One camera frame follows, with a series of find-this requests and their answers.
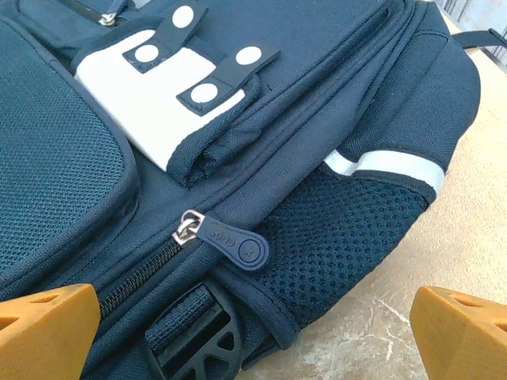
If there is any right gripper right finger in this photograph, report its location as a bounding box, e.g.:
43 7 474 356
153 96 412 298
410 285 507 380

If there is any navy blue backpack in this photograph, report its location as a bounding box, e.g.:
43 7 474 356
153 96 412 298
0 0 507 380

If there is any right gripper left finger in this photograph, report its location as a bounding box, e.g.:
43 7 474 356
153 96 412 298
0 283 102 380

